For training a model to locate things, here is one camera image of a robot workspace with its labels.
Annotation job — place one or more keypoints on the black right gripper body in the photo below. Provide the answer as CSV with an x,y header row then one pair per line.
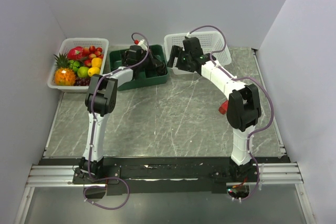
x,y
183,59

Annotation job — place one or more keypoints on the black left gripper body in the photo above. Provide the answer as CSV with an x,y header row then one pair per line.
x,y
149,63

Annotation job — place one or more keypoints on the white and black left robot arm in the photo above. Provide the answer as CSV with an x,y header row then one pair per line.
x,y
101,100

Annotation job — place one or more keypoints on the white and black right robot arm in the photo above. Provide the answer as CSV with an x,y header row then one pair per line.
x,y
243,102

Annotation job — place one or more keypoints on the green compartment organizer tray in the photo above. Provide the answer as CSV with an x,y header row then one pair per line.
x,y
145,78

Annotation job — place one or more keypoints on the orange fruit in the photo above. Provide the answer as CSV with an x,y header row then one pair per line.
x,y
96,62

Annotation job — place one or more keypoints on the yellow lemon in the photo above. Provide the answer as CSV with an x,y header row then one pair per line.
x,y
93,70

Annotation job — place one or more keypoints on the red rectangular box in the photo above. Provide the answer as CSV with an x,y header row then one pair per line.
x,y
223,108

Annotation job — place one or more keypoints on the green apple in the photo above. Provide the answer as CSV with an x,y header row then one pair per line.
x,y
82,72

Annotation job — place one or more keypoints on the pink dragon fruit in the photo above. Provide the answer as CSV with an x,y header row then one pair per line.
x,y
75,53

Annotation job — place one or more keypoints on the dark green fruit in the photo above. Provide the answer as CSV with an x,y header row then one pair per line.
x,y
74,65

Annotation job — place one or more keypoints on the orange pineapple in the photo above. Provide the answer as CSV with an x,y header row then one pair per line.
x,y
64,75

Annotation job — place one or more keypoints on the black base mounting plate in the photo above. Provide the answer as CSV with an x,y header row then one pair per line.
x,y
164,174

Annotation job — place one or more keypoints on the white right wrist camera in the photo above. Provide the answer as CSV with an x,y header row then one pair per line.
x,y
189,35

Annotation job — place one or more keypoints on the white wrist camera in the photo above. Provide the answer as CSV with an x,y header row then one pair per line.
x,y
141,43
189,35

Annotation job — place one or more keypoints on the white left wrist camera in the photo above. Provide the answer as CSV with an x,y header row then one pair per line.
x,y
141,43

